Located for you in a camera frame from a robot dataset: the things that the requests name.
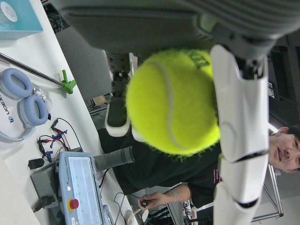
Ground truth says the grey white left robot hand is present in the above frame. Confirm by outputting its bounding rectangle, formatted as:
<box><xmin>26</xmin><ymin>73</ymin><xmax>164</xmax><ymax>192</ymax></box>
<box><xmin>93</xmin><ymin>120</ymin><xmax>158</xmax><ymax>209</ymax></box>
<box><xmin>58</xmin><ymin>0</ymin><xmax>300</xmax><ymax>225</ymax></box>

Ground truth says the thin metal rod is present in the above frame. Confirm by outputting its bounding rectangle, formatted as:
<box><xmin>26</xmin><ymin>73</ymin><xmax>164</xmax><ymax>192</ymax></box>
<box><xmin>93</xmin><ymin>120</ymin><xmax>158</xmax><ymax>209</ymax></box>
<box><xmin>0</xmin><ymin>52</ymin><xmax>65</xmax><ymax>87</ymax></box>

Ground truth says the black power plug cable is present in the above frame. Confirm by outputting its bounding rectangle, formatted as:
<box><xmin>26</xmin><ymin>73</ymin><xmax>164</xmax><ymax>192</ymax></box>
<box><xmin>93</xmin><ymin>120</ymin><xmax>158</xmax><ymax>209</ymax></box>
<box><xmin>32</xmin><ymin>195</ymin><xmax>55</xmax><ymax>213</ymax></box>

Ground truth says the aluminium profile frame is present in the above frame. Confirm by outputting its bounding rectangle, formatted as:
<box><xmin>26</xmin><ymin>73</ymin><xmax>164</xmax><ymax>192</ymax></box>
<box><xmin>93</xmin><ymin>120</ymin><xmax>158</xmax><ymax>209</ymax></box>
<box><xmin>264</xmin><ymin>164</ymin><xmax>285</xmax><ymax>218</ymax></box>

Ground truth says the crinkled foil packet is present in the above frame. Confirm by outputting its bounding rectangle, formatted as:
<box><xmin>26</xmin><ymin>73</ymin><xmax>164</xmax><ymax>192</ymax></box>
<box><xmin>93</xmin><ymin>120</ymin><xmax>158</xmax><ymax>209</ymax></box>
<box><xmin>31</xmin><ymin>86</ymin><xmax>53</xmax><ymax>109</ymax></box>

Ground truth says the white tape roll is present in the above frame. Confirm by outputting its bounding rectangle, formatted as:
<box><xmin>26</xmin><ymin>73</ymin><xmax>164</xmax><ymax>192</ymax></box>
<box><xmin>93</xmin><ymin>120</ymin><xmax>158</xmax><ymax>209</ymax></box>
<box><xmin>0</xmin><ymin>0</ymin><xmax>19</xmax><ymax>26</ymax></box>

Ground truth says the grey metal power box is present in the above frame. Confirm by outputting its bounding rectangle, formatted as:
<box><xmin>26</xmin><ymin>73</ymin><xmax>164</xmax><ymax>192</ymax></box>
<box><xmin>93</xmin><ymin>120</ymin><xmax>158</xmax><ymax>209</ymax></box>
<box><xmin>30</xmin><ymin>161</ymin><xmax>62</xmax><ymax>210</ymax></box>

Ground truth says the light blue box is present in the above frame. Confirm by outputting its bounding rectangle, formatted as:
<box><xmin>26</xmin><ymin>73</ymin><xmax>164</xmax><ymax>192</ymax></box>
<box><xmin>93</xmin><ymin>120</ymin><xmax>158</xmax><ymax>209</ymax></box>
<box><xmin>0</xmin><ymin>0</ymin><xmax>44</xmax><ymax>40</ymax></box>

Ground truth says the red and black wire bundle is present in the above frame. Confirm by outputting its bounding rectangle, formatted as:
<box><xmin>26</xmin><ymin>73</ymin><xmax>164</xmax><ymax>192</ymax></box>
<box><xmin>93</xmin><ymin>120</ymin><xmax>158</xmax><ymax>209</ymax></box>
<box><xmin>37</xmin><ymin>118</ymin><xmax>83</xmax><ymax>163</ymax></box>

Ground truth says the lavender over-ear headphones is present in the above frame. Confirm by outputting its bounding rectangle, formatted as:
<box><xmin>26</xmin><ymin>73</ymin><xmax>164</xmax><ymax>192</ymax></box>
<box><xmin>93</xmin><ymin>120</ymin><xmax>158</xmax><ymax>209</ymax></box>
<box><xmin>0</xmin><ymin>67</ymin><xmax>51</xmax><ymax>143</ymax></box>

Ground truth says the person in black t-shirt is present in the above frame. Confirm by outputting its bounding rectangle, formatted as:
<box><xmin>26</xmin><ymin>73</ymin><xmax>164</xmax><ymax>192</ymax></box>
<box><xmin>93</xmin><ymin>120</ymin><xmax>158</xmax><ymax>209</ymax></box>
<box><xmin>97</xmin><ymin>126</ymin><xmax>300</xmax><ymax>210</ymax></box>

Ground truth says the green printed bracket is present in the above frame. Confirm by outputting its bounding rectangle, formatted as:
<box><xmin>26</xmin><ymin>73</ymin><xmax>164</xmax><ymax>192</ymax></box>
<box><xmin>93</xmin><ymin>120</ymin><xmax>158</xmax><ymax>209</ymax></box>
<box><xmin>60</xmin><ymin>69</ymin><xmax>77</xmax><ymax>95</ymax></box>

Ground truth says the yellow-green tennis ball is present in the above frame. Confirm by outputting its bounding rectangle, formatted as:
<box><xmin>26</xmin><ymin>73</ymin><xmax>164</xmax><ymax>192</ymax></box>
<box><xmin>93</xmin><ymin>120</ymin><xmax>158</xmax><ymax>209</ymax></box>
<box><xmin>126</xmin><ymin>48</ymin><xmax>221</xmax><ymax>156</ymax></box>

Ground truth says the Universal Robots teach pendant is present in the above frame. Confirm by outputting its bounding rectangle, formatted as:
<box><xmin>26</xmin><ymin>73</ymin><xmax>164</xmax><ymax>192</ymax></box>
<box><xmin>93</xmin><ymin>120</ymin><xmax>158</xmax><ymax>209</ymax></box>
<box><xmin>57</xmin><ymin>151</ymin><xmax>111</xmax><ymax>225</ymax></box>

